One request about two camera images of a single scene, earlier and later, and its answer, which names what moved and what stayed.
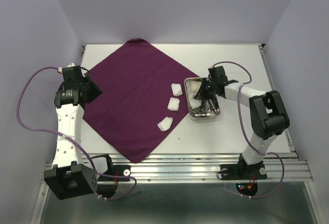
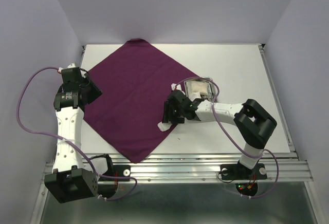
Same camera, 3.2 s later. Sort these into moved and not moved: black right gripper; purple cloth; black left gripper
Moved: black right gripper
Not moved: purple cloth; black left gripper
